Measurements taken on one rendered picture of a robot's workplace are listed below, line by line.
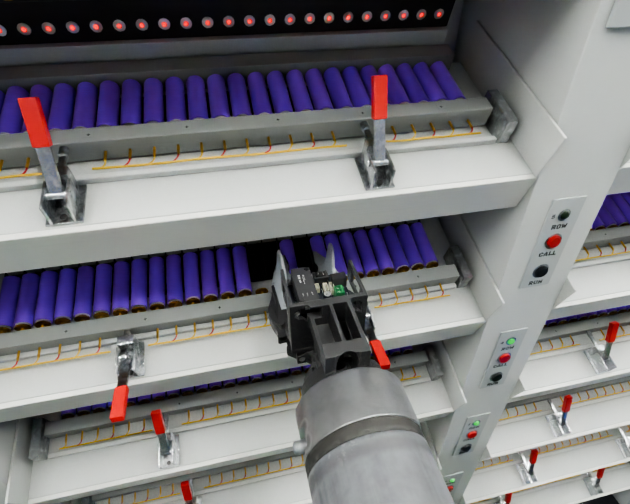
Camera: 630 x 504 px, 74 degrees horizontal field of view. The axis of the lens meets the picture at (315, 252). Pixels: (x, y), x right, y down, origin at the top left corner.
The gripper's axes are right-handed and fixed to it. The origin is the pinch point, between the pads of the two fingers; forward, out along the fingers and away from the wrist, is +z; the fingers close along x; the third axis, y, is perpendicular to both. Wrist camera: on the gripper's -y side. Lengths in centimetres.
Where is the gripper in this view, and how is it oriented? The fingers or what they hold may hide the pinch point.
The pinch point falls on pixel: (300, 266)
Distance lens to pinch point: 51.4
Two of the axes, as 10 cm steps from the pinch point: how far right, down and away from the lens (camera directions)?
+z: -2.2, -5.9, 7.7
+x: -9.8, 1.3, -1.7
